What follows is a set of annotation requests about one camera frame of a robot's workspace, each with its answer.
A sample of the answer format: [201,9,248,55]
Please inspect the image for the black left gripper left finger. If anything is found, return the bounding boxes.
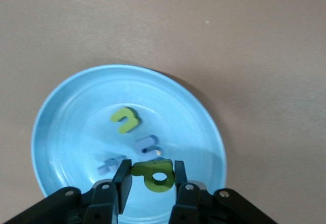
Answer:
[1,159,133,224]

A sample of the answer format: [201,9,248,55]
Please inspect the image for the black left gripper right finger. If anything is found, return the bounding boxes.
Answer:
[169,160,278,224]

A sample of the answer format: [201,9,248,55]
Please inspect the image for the small blue foam letter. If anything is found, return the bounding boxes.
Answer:
[97,155,126,176]

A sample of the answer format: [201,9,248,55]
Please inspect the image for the green foam letter p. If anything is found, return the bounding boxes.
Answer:
[131,159,175,193]

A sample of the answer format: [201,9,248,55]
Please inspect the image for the blue foam letter m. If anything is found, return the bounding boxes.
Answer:
[134,134,163,158]

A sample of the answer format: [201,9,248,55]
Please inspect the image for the green foam letter n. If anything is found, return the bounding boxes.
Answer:
[110,107,141,135]

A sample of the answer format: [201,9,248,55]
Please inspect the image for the blue plate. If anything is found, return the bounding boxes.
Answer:
[31,65,227,222]

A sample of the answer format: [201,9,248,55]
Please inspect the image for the brown table cover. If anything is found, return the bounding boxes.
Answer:
[0,0,326,224]

